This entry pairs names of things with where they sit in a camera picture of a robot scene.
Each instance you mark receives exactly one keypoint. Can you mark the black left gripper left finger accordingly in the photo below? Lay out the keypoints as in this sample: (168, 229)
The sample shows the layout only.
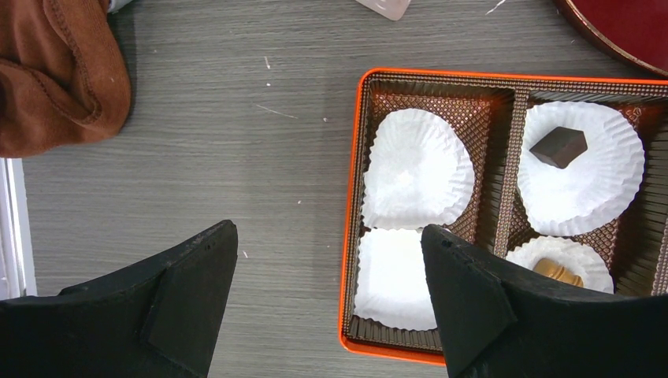
(159, 317)

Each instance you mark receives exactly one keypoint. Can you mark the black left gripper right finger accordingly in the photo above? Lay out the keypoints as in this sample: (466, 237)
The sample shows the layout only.
(498, 319)

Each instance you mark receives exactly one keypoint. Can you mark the orange chocolate box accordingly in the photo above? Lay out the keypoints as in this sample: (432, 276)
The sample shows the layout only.
(344, 261)

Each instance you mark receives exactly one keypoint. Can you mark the caramel ribbed chocolate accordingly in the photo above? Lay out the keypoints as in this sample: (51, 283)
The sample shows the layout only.
(554, 270)

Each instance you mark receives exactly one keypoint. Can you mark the dark square chocolate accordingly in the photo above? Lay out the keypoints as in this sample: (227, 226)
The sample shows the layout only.
(560, 147)

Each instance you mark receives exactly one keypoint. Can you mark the white paper cup front middle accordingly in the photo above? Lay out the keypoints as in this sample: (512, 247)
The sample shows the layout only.
(582, 260)

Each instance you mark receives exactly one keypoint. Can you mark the white paper cup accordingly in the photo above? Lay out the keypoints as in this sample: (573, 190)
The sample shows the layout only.
(582, 260)
(391, 283)
(419, 173)
(597, 186)

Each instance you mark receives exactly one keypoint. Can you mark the white paper cup front left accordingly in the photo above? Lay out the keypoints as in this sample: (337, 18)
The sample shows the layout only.
(391, 283)

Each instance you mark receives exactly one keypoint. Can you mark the brown plastic insert tray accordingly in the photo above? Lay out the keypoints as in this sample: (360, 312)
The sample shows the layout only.
(501, 156)

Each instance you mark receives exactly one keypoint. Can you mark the white paper cup back left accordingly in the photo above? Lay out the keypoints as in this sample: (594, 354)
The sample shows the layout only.
(419, 173)

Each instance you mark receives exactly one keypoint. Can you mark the white paper cup back middle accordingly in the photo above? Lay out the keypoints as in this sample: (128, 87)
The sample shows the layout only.
(597, 186)

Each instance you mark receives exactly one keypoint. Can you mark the brown cloth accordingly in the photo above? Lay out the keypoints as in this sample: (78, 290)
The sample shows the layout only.
(63, 77)

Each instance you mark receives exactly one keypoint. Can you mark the light blue cloth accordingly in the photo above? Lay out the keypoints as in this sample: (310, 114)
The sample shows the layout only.
(116, 5)

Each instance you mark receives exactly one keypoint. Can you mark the dark red round tray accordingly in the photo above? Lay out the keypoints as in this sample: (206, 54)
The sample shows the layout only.
(632, 31)

